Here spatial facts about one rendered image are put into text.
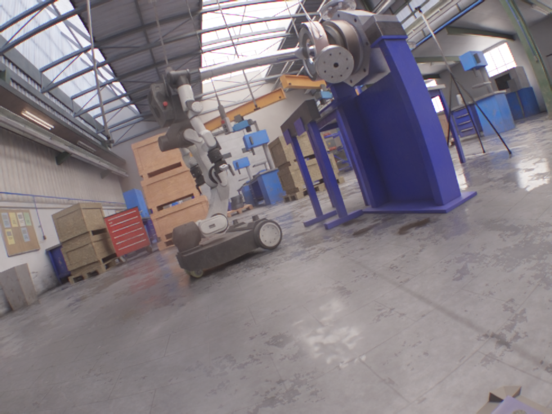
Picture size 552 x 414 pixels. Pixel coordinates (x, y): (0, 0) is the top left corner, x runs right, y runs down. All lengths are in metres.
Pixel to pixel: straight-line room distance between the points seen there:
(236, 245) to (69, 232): 4.30
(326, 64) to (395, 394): 1.36
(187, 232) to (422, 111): 1.59
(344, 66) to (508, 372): 1.40
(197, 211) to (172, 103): 3.50
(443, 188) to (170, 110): 1.78
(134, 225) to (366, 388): 5.40
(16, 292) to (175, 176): 3.60
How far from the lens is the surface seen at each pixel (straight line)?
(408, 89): 1.57
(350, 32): 1.76
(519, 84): 12.15
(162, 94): 2.11
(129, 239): 5.68
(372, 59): 1.76
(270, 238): 1.92
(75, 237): 5.71
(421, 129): 1.53
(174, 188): 5.44
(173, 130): 2.05
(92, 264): 5.61
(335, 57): 1.49
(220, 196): 2.02
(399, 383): 0.55
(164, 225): 5.45
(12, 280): 5.30
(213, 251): 1.82
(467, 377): 0.53
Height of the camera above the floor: 0.39
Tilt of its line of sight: 4 degrees down
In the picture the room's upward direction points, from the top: 19 degrees counter-clockwise
